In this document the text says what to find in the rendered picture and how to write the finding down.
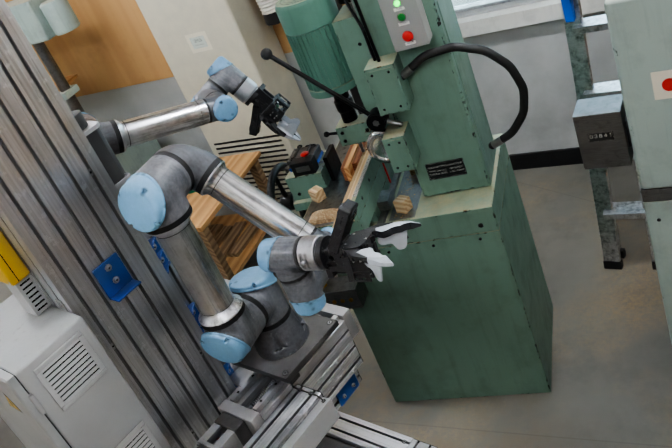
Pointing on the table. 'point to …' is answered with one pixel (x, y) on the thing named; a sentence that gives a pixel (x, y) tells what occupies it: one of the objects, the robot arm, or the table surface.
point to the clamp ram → (332, 162)
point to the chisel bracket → (351, 133)
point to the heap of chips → (323, 216)
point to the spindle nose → (346, 109)
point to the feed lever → (339, 96)
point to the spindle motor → (315, 38)
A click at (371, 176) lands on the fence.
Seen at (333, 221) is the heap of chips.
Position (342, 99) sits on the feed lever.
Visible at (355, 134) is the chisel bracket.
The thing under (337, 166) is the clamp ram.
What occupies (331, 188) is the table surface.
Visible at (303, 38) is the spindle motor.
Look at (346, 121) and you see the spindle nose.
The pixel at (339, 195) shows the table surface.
